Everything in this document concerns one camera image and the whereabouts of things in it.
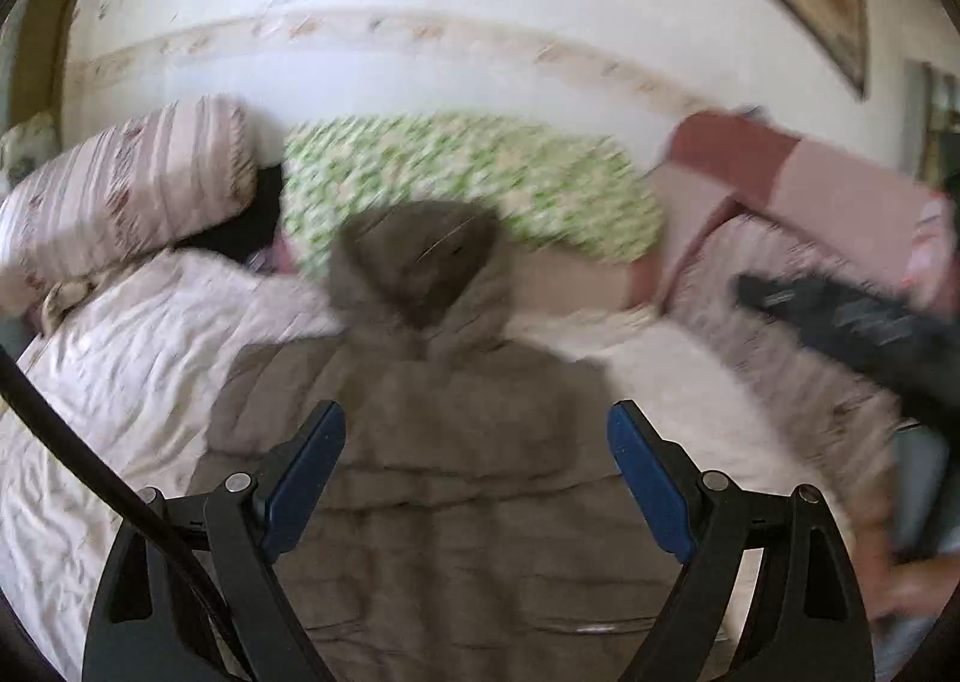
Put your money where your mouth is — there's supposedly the brown quilted hooded jacket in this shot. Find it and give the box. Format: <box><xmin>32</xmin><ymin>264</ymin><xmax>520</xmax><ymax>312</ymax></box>
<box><xmin>190</xmin><ymin>201</ymin><xmax>679</xmax><ymax>680</ymax></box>

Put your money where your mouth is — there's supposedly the striped pillow at right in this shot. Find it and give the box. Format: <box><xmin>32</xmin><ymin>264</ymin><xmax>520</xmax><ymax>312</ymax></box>
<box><xmin>667</xmin><ymin>212</ymin><xmax>902</xmax><ymax>504</ymax></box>

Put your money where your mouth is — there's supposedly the white floral bed quilt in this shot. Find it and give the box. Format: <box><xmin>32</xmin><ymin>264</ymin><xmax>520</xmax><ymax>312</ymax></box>
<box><xmin>2</xmin><ymin>250</ymin><xmax>820</xmax><ymax>679</ymax></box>

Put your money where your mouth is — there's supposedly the green white patterned pillow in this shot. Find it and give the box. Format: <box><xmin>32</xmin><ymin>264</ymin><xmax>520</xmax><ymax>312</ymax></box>
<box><xmin>280</xmin><ymin>112</ymin><xmax>665</xmax><ymax>276</ymax></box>

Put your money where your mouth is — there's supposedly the black garment behind pillows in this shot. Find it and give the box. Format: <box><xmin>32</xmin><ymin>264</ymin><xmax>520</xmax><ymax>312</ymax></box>
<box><xmin>176</xmin><ymin>164</ymin><xmax>283</xmax><ymax>271</ymax></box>

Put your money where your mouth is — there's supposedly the striped pink floral pillow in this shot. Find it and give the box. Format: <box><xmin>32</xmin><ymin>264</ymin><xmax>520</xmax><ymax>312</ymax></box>
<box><xmin>2</xmin><ymin>95</ymin><xmax>257</xmax><ymax>317</ymax></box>

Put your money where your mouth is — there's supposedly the black cable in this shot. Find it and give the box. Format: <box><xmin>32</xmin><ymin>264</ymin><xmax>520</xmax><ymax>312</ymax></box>
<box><xmin>0</xmin><ymin>344</ymin><xmax>249</xmax><ymax>661</ymax></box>

